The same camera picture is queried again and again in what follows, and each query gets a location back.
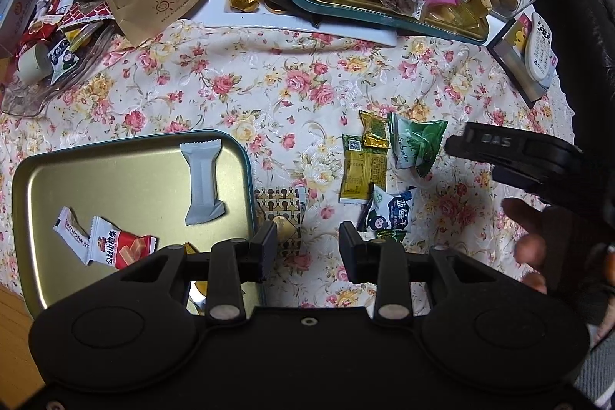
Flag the green white leaf-print packet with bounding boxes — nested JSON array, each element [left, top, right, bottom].
[[387, 111, 449, 178]]

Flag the white tape roll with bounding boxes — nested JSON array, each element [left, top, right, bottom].
[[18, 42, 52, 80]]

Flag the yellow snack packet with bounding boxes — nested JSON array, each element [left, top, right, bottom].
[[339, 134, 388, 204]]

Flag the grey long snack packet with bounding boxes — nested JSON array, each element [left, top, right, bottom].
[[180, 138, 227, 226]]

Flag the red white snack packet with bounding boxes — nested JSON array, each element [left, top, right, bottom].
[[86, 216, 159, 269]]

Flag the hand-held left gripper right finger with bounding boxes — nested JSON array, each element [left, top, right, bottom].
[[339, 222, 505, 328]]

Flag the gold tin tray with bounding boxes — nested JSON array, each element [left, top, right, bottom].
[[12, 129, 268, 320]]

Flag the grey cardboard box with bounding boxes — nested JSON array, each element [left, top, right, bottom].
[[0, 0, 45, 58]]

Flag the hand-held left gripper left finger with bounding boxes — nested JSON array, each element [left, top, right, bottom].
[[118, 221, 279, 327]]

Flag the white snack bar packet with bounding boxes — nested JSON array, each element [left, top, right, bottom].
[[53, 206, 92, 267]]

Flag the gold patterned snack packet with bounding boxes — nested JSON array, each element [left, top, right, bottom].
[[253, 186, 309, 255]]

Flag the dark green candy packet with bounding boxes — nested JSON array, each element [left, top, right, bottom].
[[375, 229, 407, 246]]

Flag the small gold candy packet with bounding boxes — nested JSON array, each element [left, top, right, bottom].
[[359, 109, 390, 149]]

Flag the white black snack packet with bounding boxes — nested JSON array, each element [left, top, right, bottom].
[[49, 37, 81, 85]]

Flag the person's right hand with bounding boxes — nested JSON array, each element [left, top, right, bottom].
[[501, 197, 549, 295]]

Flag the clear glass dish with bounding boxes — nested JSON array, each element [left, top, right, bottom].
[[0, 20, 131, 119]]

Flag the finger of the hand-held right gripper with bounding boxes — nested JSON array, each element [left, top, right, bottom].
[[443, 122, 477, 162]]

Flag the white blue snack packet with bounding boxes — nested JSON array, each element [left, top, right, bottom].
[[367, 184, 419, 234]]

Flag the floral tablecloth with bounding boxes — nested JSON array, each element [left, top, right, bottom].
[[0, 18, 580, 311]]

